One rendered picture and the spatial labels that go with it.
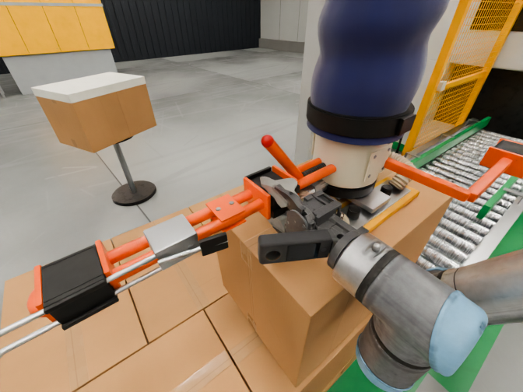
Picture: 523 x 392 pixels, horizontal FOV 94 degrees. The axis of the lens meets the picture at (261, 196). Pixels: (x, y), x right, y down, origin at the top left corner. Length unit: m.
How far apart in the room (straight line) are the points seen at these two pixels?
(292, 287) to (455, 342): 0.26
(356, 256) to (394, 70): 0.32
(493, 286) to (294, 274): 0.30
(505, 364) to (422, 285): 1.60
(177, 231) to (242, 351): 0.60
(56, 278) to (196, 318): 0.65
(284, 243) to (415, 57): 0.39
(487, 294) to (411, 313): 0.14
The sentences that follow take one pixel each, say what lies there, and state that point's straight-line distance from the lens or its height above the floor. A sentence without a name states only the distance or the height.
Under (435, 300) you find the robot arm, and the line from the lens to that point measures 0.36.
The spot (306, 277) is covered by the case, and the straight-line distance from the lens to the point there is 0.53.
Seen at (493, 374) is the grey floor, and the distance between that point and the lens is 1.88.
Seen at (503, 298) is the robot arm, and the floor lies 1.13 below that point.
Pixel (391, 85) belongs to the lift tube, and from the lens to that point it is 0.52.
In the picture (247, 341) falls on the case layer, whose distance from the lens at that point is 0.96.
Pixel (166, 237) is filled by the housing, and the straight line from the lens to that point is 0.43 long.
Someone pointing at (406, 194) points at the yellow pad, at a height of 1.03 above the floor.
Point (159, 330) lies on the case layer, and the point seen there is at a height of 0.54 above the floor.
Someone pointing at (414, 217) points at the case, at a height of 1.01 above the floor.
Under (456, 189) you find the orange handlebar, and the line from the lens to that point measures 0.63.
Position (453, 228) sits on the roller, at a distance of 1.61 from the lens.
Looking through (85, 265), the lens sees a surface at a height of 1.14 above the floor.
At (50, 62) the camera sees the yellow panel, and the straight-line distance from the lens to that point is 7.61.
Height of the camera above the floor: 1.43
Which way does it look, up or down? 37 degrees down
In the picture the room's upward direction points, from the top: straight up
